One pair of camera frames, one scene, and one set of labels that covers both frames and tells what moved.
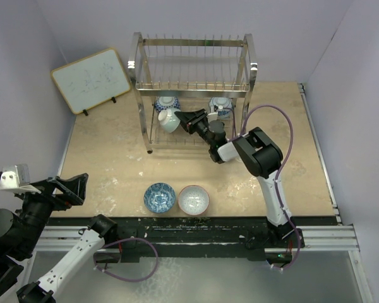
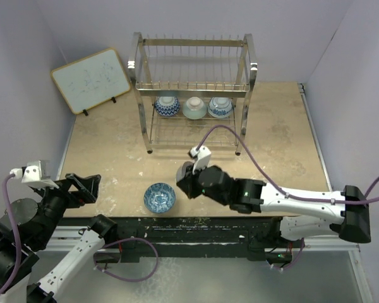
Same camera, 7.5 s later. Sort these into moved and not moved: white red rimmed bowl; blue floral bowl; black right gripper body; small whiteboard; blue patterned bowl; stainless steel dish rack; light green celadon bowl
Moved: white red rimmed bowl; black right gripper body; light green celadon bowl
Not moved: stainless steel dish rack; small whiteboard; blue floral bowl; blue patterned bowl
